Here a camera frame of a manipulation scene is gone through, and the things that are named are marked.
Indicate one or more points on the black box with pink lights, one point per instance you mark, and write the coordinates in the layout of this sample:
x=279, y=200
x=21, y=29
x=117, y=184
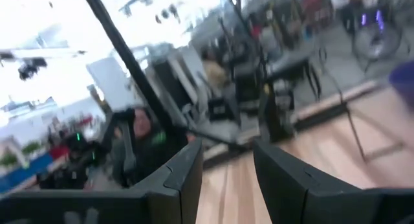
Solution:
x=372, y=20

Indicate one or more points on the wooden shelf with black legs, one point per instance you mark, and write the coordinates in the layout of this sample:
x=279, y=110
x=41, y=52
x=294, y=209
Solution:
x=381, y=136

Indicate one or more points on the blue plastic bowl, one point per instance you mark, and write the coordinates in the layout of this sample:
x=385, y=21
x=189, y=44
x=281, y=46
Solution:
x=404, y=85

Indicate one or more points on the person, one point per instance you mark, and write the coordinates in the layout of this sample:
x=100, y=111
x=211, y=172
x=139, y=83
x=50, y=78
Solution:
x=145, y=152

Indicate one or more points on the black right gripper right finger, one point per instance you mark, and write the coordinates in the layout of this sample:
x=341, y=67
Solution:
x=297, y=201

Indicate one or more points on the grey round floor fan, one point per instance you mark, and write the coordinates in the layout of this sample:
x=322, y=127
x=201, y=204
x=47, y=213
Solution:
x=376, y=46

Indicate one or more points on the black frame post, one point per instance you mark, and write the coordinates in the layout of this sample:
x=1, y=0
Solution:
x=129, y=59

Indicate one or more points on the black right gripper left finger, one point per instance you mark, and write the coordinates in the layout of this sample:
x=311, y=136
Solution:
x=168, y=204

